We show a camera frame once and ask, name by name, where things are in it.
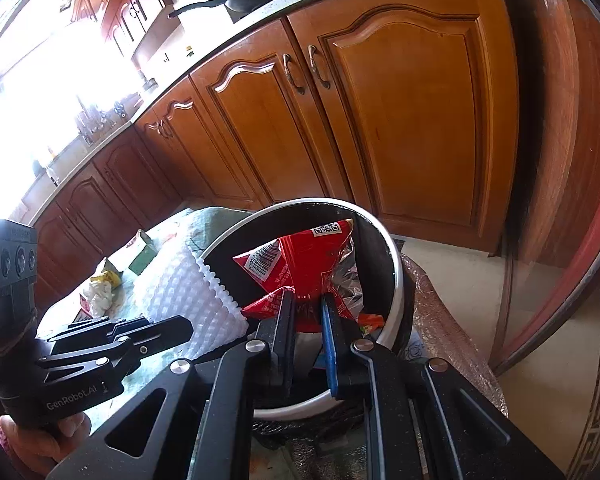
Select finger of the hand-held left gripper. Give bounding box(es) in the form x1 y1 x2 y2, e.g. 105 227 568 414
36 315 196 378
47 316 152 348

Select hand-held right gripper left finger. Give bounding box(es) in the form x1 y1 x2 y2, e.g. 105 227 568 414
45 290 298 480

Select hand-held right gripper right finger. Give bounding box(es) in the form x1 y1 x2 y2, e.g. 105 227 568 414
320 295 567 480

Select white foam fruit net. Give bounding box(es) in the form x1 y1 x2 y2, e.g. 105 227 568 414
132 244 249 362

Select red snack wrapper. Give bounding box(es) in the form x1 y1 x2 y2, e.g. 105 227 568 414
232 219 357 335

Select white-rimmed black trash bin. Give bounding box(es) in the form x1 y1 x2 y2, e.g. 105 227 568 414
199 198 414 422

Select person's left hand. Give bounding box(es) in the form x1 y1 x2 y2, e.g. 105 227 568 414
0 409 92 478

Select crumpled white tissue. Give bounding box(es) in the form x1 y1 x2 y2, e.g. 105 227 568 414
82 279 115 317

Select yellow snack packet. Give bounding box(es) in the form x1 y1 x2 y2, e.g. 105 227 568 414
91 259 125 287

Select crumpled silver wrapper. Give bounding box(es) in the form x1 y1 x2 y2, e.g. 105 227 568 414
329 238 367 322

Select green drink carton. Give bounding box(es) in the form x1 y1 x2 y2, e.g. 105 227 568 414
128 229 157 277

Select plastic wrapped brown stool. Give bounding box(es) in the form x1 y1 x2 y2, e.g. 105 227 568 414
399 254 509 418

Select kitchen faucet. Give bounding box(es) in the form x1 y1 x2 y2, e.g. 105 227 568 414
75 97 106 147

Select wooden base cabinets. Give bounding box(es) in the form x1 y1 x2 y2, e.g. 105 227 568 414
27 0 523 306

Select kitchen window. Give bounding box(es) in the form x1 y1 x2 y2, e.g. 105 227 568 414
0 0 151 201

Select wooden door frame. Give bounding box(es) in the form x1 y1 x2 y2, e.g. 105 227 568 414
490 0 600 377

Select wooden wall cabinets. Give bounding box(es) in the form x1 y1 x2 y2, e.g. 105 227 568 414
70 0 176 61

